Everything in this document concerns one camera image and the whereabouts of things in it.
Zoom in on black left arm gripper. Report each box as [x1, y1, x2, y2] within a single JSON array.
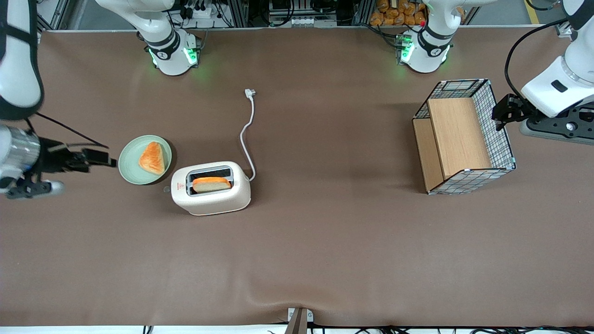
[[491, 93, 535, 132]]

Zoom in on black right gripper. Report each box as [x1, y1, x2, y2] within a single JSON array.
[[36, 137, 117, 175]]

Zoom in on white two-slot toaster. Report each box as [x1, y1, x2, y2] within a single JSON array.
[[171, 161, 252, 216]]

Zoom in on light green round plate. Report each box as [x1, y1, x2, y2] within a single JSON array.
[[118, 135, 173, 186]]

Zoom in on triangular orange pastry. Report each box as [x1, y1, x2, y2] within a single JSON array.
[[139, 141, 166, 175]]

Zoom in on toast bread slice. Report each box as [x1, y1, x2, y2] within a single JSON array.
[[192, 176, 232, 194]]

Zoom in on orange bread roll pile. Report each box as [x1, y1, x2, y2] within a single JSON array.
[[370, 0, 426, 26]]

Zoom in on white power strip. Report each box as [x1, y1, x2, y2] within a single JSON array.
[[179, 4, 220, 20]]

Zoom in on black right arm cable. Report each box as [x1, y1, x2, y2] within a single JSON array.
[[28, 111, 110, 149]]

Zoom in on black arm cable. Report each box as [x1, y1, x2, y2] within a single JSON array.
[[28, 111, 110, 149], [504, 18, 569, 99]]

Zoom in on wire basket with wooden shelf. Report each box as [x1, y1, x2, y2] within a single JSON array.
[[412, 78, 517, 195]]

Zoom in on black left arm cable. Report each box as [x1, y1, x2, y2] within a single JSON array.
[[504, 18, 569, 99]]

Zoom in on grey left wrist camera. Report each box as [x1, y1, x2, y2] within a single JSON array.
[[519, 104, 594, 146]]

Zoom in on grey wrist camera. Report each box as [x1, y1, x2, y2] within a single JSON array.
[[519, 104, 594, 146], [6, 180, 65, 200]]

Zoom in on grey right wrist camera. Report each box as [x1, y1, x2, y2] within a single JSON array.
[[6, 180, 65, 200]]

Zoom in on white toaster power cord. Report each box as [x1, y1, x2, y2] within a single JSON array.
[[239, 89, 257, 182]]

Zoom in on black floor cables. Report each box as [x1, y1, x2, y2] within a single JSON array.
[[353, 326, 594, 334]]

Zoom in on metal table edge bracket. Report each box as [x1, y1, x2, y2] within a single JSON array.
[[287, 308, 314, 334]]

